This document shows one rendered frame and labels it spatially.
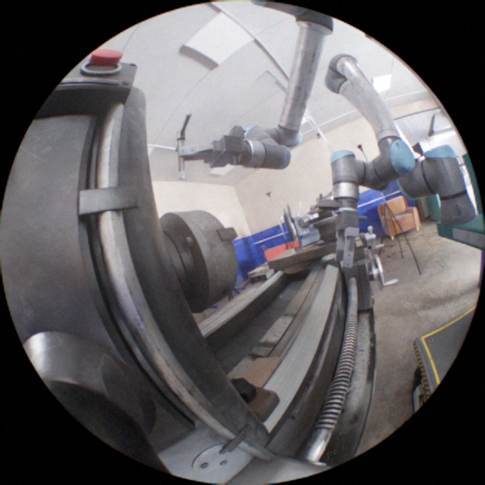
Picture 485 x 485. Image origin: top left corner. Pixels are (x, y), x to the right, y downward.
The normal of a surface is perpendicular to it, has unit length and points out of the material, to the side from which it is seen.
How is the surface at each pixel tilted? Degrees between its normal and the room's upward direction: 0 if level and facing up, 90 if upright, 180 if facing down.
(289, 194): 90
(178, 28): 180
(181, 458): 90
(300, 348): 36
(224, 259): 101
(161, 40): 180
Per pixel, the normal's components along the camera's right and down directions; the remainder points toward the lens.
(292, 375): 0.15, -0.92
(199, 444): 0.73, -0.27
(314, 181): -0.59, 0.19
